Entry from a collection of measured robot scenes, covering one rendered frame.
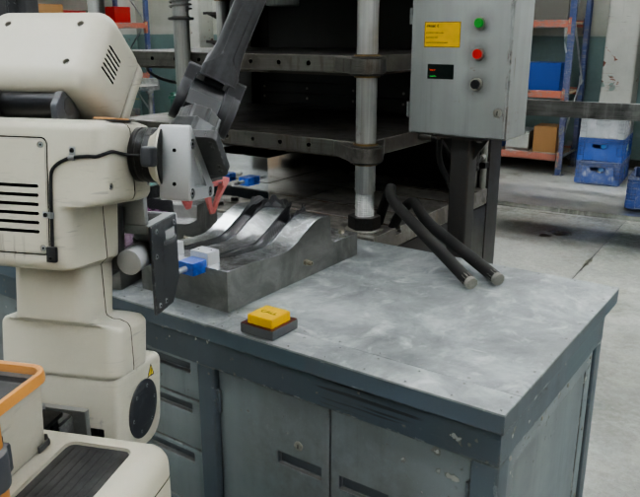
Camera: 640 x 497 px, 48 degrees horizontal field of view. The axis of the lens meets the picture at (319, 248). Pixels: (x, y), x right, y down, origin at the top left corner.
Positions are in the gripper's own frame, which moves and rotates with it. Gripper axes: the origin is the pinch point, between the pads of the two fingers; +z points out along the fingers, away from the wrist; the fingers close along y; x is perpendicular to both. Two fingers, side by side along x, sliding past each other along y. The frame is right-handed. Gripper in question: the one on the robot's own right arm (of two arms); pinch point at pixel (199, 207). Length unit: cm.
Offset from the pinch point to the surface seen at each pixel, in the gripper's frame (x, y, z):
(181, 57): -75, 79, -25
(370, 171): -74, 3, 5
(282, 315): 3.6, -24.1, 17.0
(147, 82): -362, 416, 19
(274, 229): -24.7, 0.1, 10.5
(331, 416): 3, -36, 35
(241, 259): -5.8, -5.7, 11.9
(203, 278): 2.1, -2.1, 14.6
